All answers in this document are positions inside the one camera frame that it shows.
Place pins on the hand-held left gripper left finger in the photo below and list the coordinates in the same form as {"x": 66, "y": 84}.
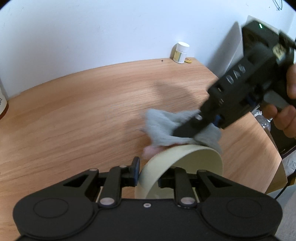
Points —
{"x": 137, "y": 170}

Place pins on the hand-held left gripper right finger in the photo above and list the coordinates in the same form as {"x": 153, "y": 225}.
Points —
{"x": 182, "y": 183}

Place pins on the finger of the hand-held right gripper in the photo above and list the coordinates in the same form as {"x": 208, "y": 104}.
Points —
{"x": 190, "y": 128}

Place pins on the pale green bowl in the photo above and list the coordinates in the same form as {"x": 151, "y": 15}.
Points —
{"x": 185, "y": 157}

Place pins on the grey fluffy cloth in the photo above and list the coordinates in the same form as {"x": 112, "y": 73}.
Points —
{"x": 161, "y": 128}

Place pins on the person's right hand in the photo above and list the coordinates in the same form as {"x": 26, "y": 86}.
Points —
{"x": 285, "y": 120}

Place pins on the clear plastic bottle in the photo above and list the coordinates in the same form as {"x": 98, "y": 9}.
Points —
{"x": 263, "y": 119}

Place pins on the white pill bottle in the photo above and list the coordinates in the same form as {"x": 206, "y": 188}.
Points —
{"x": 181, "y": 53}

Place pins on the clear plastic bag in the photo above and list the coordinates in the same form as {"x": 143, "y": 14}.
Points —
{"x": 291, "y": 162}

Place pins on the white tumbler with red lid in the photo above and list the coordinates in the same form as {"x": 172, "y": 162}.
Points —
{"x": 3, "y": 102}

